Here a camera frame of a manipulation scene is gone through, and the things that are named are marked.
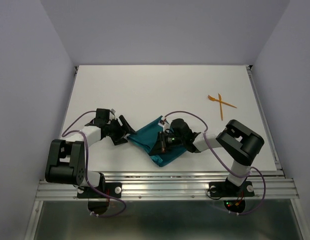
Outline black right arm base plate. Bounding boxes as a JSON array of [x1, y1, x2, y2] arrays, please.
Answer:
[[207, 180, 255, 199]]

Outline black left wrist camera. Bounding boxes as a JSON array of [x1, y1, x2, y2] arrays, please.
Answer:
[[94, 108, 116, 124]]

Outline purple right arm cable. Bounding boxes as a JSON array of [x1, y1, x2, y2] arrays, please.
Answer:
[[161, 110, 267, 217]]

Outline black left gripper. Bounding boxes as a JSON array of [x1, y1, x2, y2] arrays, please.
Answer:
[[106, 115, 136, 146]]

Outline aluminium front rail frame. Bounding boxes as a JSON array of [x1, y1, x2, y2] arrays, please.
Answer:
[[25, 168, 310, 240]]

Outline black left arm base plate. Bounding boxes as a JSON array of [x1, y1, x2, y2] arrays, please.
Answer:
[[77, 182, 122, 199]]

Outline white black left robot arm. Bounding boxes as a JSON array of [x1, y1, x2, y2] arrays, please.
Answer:
[[45, 109, 136, 197]]

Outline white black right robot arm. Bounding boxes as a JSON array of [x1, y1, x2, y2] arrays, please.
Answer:
[[149, 118, 265, 195]]

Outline aluminium right side rail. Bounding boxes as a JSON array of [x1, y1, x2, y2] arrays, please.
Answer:
[[245, 65, 286, 177]]

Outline orange plastic fork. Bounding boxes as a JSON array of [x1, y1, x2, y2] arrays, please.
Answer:
[[208, 95, 237, 108]]

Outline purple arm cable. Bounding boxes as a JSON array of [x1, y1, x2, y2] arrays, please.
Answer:
[[161, 110, 267, 217], [61, 111, 127, 218]]

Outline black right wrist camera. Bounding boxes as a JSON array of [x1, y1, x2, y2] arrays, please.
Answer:
[[170, 118, 193, 137]]

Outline orange plastic knife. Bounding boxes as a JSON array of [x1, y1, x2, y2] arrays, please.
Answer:
[[218, 93, 224, 121]]

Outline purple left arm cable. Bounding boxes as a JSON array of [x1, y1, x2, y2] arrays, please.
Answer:
[[61, 111, 127, 218]]

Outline teal cloth napkin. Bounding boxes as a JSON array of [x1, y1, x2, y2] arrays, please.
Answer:
[[127, 115, 187, 167]]

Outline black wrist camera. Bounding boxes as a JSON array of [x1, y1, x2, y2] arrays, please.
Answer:
[[94, 108, 116, 124], [170, 118, 193, 137]]

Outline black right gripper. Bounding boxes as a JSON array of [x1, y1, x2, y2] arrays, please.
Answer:
[[149, 130, 185, 156]]

